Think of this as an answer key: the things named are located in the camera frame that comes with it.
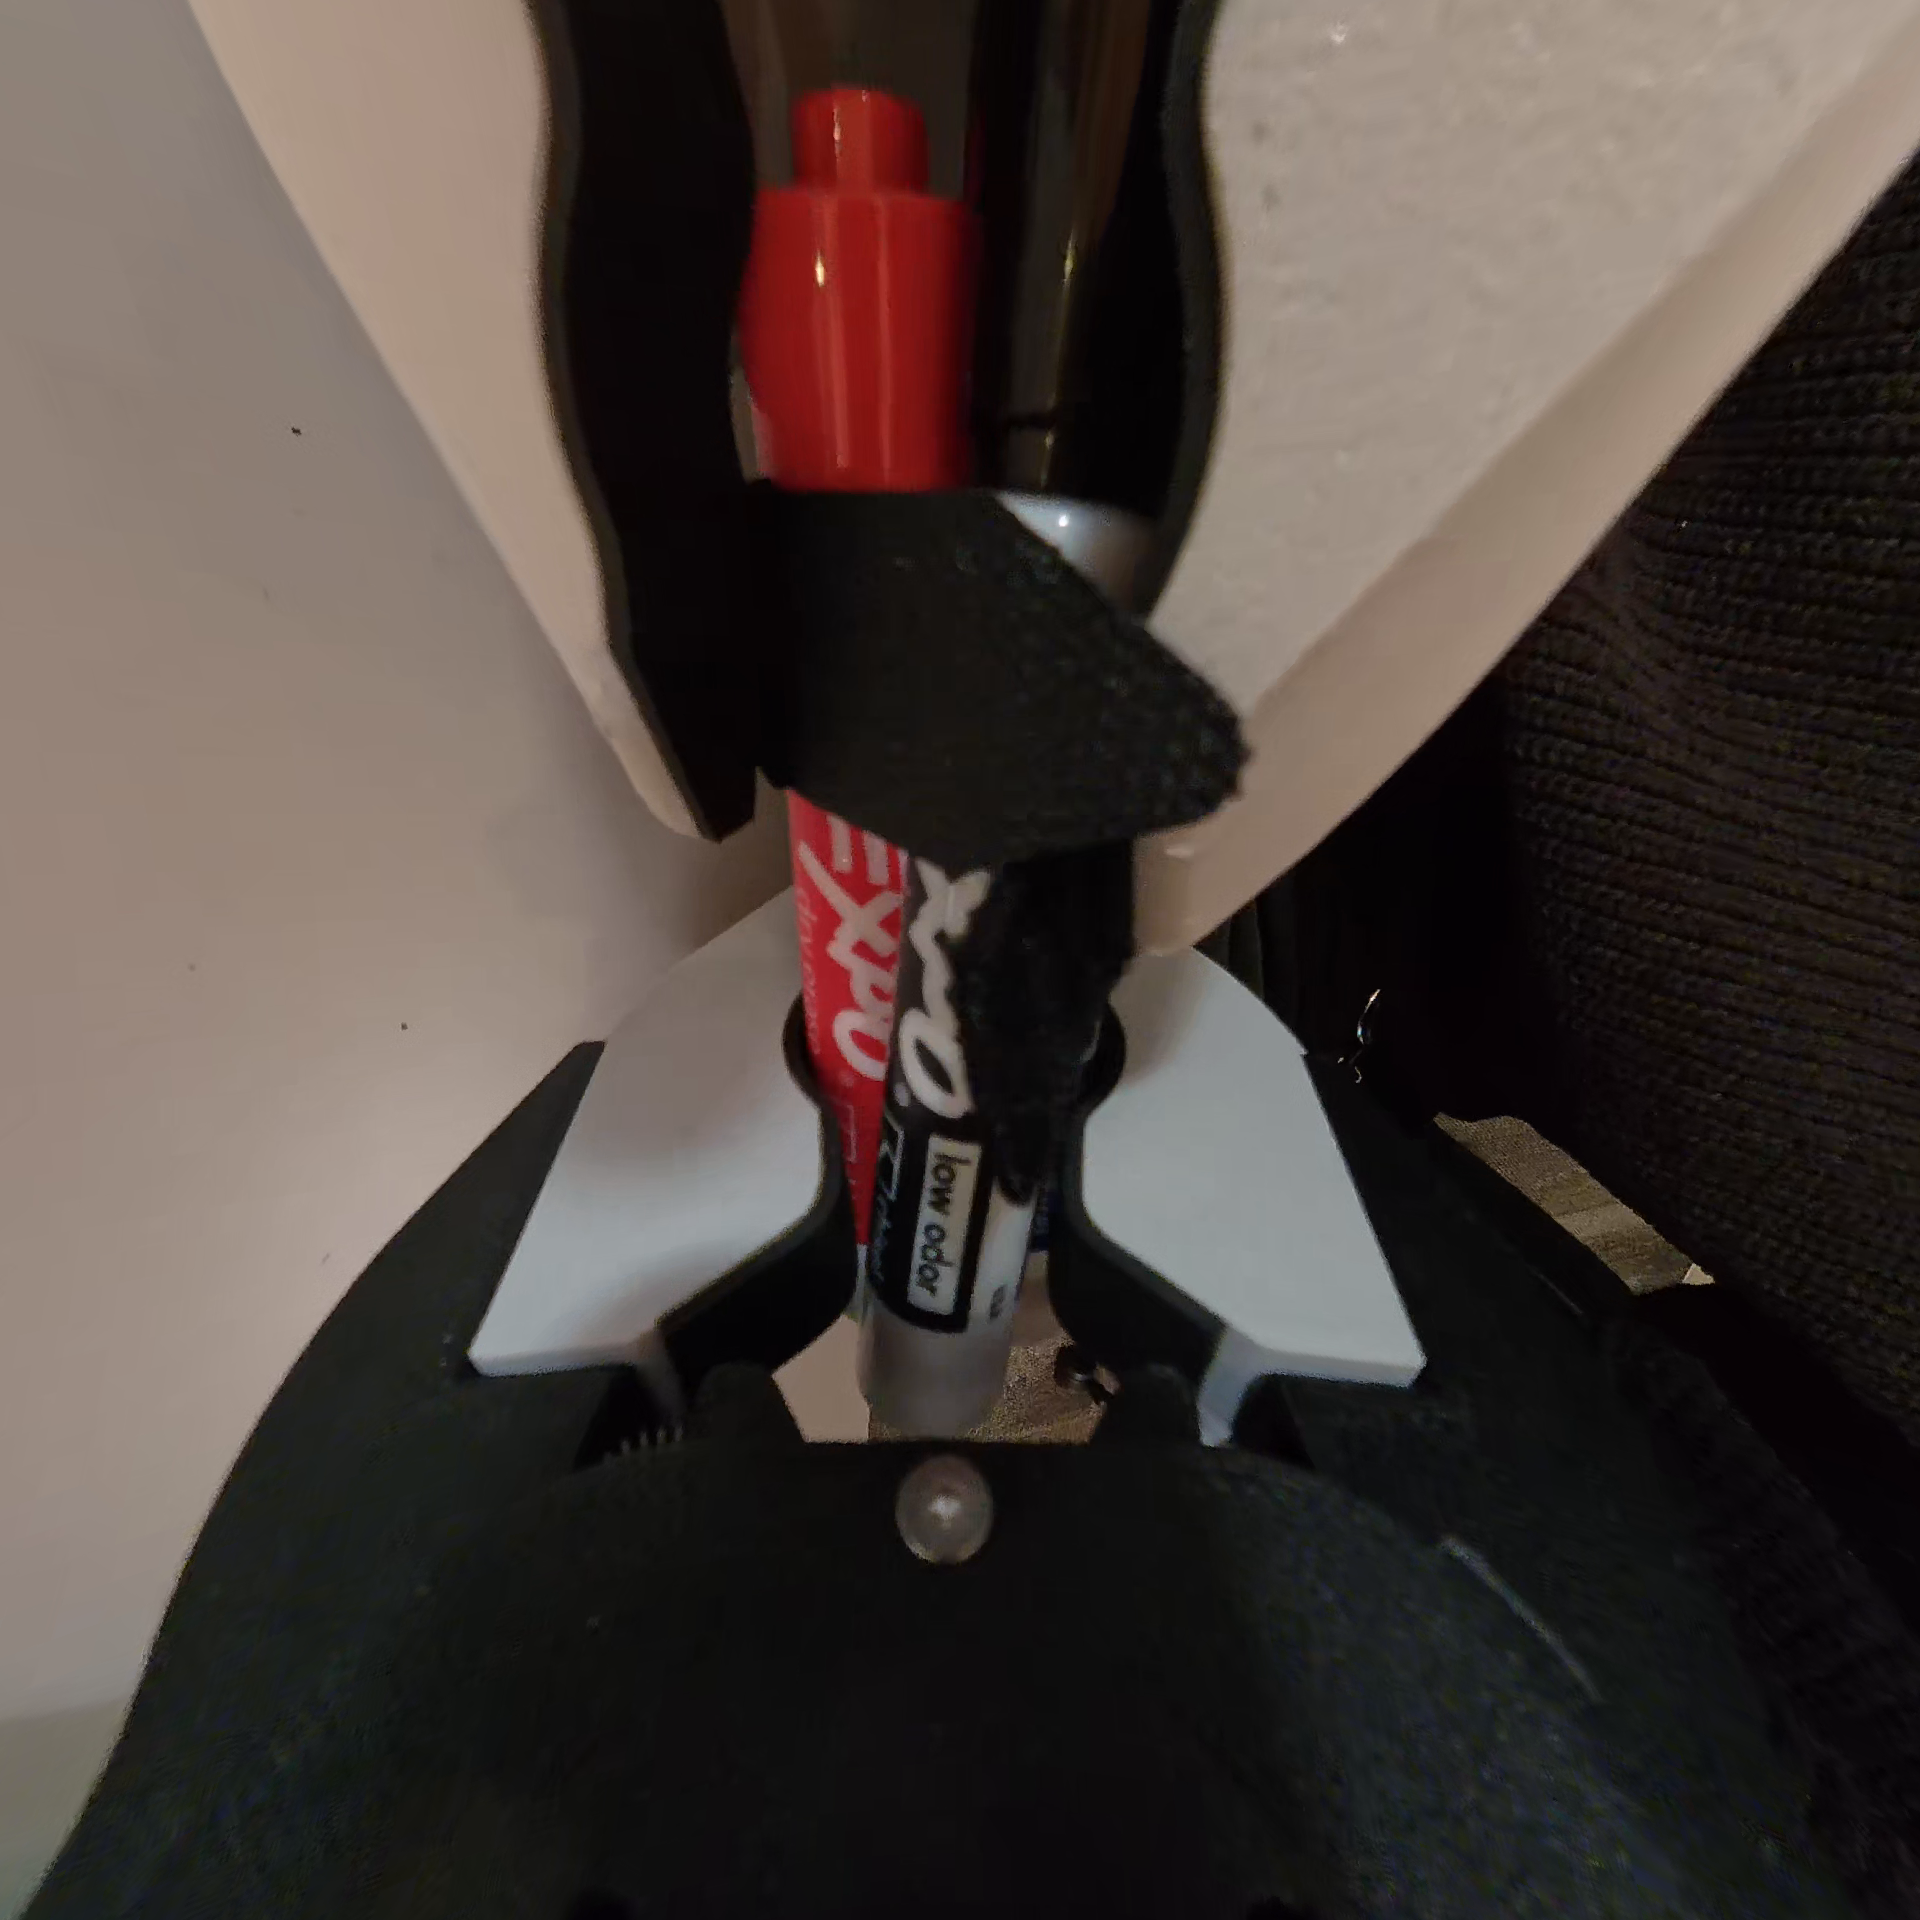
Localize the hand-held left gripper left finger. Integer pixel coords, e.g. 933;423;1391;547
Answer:
465;899;857;1426

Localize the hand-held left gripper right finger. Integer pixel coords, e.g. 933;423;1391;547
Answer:
1055;959;1428;1436

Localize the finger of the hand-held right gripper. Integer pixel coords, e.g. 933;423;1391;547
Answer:
189;0;762;843
1132;0;1920;967

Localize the black dry erase marker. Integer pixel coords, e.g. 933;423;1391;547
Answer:
860;0;1174;1445

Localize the red dry erase marker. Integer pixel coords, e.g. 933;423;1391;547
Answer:
737;90;980;1250

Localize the black hook-and-loop strap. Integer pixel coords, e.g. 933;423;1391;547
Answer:
746;485;1251;1190

